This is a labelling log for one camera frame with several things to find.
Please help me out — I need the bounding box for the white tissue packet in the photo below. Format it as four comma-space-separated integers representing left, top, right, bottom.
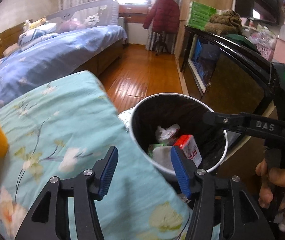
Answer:
153, 146, 177, 170

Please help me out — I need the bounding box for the red coat on stand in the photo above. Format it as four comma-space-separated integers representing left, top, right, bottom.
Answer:
150, 0, 178, 57

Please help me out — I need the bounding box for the yellow white plush toy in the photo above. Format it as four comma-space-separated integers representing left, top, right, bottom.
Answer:
22, 17, 48, 32

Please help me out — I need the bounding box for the grey mesh bed rail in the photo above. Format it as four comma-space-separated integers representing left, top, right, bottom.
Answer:
48, 0, 120, 34

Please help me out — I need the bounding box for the red drink carton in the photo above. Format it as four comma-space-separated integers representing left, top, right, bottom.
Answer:
173, 134, 203, 168

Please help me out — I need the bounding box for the folded white blue quilt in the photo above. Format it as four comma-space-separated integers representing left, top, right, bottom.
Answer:
18, 22, 58, 47

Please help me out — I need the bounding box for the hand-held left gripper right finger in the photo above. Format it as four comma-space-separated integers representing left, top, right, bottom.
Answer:
171, 145, 275, 240

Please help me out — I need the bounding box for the wooden desk with drawers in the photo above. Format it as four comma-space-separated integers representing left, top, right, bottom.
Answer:
119, 3, 149, 23

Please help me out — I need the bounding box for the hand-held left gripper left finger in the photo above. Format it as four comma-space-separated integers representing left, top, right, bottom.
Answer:
14, 145, 119, 240

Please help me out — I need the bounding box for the cream pillow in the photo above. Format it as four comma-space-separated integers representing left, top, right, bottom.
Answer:
2, 44, 20, 57

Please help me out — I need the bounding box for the red padded coat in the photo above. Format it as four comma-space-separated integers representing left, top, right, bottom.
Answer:
142, 0, 181, 33

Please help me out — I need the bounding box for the stack of green boxes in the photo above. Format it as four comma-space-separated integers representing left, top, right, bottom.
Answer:
188, 1, 223, 29

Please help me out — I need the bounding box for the brown fluffy blanket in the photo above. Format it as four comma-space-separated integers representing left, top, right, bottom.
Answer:
205, 9, 243, 34

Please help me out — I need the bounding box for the pink lace basket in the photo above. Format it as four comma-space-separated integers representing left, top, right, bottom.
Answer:
254, 27, 277, 60

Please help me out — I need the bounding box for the black glass cabinet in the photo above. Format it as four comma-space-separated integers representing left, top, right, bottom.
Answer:
180, 25, 283, 140

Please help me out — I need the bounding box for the black trash bin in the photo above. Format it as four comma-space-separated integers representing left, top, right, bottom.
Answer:
129, 94, 229, 182

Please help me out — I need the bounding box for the pink plush toy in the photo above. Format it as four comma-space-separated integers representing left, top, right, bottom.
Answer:
59, 19, 86, 33

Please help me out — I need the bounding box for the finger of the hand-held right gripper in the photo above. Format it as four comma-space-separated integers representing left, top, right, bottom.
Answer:
203, 111, 255, 136

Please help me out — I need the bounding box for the bed with blue sheet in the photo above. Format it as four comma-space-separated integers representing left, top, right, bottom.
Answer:
0, 25, 128, 113

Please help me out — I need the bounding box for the dark green cloth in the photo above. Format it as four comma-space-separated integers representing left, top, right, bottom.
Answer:
226, 34, 258, 53

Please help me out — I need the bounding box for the black television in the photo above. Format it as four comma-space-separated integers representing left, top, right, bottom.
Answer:
235, 0, 285, 25

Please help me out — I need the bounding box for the white plastic wrapper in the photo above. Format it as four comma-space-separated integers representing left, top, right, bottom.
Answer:
156, 123, 180, 145

